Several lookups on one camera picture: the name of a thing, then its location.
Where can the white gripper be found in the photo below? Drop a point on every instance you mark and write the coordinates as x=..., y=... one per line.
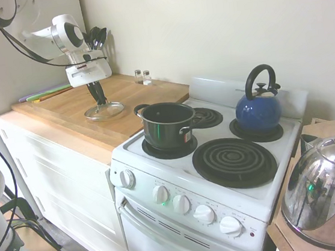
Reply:
x=89, y=74

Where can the glass pot lid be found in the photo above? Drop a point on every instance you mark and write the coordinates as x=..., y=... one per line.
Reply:
x=111, y=110

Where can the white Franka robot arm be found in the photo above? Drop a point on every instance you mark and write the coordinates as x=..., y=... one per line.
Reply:
x=42, y=39

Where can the black cooking pot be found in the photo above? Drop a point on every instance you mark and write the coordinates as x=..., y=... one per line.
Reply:
x=162, y=132

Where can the small coil burner under pot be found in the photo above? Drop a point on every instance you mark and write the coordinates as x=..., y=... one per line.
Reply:
x=170, y=154

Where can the wooden butcher block counter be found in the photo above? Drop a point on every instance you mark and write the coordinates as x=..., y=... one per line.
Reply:
x=63, y=113

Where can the orange cutting mat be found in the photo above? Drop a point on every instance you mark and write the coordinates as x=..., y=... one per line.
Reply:
x=55, y=93

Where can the glass shaker with silver cap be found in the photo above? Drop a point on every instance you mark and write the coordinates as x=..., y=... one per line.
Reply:
x=147, y=78
x=138, y=77

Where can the green cutting mat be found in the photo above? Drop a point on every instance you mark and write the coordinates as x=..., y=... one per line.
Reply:
x=48, y=92

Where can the black spoon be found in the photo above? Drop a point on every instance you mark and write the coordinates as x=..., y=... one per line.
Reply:
x=95, y=34
x=88, y=37
x=102, y=35

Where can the purple cutting mat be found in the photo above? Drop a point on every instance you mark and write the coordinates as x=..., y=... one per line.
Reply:
x=28, y=97

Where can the white cabinet with wooden countertop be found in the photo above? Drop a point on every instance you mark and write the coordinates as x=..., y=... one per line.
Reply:
x=70, y=179

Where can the white stove knob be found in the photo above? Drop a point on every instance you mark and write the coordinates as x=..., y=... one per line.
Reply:
x=160, y=193
x=181, y=204
x=204, y=214
x=230, y=224
x=128, y=178

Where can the coil burner under blue kettle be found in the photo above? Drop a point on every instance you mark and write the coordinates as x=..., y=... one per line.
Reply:
x=241, y=137

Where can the large coil burner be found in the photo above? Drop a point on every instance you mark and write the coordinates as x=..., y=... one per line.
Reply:
x=235, y=163

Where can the white electric stove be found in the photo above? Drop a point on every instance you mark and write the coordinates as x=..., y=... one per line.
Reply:
x=174, y=239

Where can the wooden side table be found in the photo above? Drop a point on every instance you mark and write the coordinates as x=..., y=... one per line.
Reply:
x=310, y=129

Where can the shiny silver kettle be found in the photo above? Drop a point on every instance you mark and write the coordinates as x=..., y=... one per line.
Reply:
x=320, y=193

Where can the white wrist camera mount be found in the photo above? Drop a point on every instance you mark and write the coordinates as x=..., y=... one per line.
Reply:
x=78, y=58

